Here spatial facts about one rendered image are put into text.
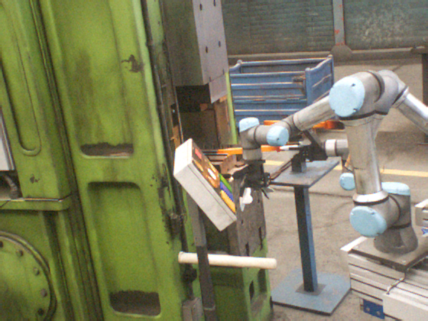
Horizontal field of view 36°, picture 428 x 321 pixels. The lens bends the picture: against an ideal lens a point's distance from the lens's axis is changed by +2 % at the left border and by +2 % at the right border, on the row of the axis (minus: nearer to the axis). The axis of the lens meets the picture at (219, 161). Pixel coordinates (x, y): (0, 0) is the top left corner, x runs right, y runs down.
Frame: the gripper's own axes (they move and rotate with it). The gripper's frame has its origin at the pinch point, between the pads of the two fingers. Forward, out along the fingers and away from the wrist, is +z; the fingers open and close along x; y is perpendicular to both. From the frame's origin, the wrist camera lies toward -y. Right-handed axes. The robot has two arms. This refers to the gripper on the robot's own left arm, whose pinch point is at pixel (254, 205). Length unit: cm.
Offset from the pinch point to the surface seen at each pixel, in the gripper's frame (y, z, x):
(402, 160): -136, 93, 302
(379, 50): -438, 77, 699
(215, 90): -45, -38, 25
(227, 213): 6.7, -5.2, -20.0
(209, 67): -43, -49, 22
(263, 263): -6.6, 30.4, 6.9
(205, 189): 2.5, -15.4, -25.1
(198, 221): -12.6, 2.6, -19.3
